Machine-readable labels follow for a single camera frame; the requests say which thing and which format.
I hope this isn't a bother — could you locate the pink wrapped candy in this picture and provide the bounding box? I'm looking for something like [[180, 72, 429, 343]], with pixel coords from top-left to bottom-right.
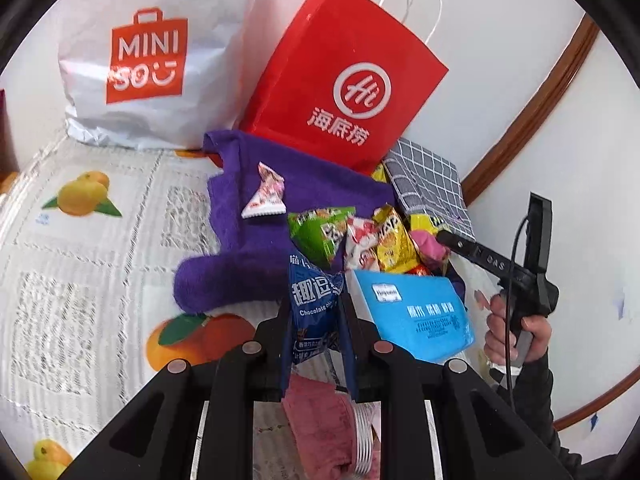
[[241, 162, 286, 220]]

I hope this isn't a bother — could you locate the light blue box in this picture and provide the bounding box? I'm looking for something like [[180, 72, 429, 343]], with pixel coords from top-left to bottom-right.
[[345, 269, 477, 364]]

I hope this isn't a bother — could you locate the purple towel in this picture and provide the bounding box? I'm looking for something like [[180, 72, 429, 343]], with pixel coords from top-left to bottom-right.
[[172, 130, 468, 313]]

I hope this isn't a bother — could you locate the person's right hand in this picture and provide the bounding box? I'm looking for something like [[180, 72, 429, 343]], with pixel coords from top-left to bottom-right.
[[484, 292, 553, 367]]

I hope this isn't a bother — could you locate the dark blue snack packet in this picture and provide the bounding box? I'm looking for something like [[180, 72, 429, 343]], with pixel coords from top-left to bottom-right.
[[280, 252, 351, 397]]

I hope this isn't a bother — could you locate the white plastic shopping bag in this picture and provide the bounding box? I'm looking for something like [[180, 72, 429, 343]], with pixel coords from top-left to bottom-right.
[[57, 0, 265, 151]]

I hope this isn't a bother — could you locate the red paper bag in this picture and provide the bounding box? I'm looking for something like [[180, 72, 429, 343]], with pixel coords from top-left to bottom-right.
[[239, 0, 449, 177]]

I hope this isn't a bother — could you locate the small yellow snack packet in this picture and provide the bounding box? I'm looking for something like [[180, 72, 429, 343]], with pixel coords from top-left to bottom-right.
[[372, 203, 421, 273]]

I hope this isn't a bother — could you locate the green snack packet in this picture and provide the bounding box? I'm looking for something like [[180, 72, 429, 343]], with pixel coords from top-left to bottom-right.
[[287, 206, 357, 270]]

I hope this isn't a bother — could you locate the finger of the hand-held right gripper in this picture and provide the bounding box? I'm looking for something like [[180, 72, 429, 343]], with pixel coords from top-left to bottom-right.
[[435, 229, 478, 262]]

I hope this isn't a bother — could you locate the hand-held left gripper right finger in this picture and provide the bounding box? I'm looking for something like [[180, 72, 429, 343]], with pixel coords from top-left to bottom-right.
[[340, 294, 576, 480]]

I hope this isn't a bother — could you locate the grey checked cloth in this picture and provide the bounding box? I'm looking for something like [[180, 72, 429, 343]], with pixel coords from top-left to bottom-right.
[[382, 137, 476, 242]]

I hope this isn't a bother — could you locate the white and red snack packet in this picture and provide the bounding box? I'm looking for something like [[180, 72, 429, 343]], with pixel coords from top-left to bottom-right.
[[345, 216, 381, 272]]

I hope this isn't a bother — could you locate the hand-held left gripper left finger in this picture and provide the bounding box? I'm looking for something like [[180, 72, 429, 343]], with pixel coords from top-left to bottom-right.
[[60, 305, 293, 480]]

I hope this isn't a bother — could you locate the brown wooden round frame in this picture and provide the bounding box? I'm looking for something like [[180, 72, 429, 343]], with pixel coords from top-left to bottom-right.
[[460, 15, 640, 432]]

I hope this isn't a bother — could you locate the yellow and pink snack packet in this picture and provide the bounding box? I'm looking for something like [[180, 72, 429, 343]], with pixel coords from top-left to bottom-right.
[[407, 212, 453, 273]]

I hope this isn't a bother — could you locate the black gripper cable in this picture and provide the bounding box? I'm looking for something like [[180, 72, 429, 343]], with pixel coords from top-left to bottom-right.
[[500, 216, 532, 406]]

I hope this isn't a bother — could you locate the person's right forearm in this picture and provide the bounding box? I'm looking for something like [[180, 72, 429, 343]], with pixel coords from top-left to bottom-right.
[[492, 355, 623, 480]]

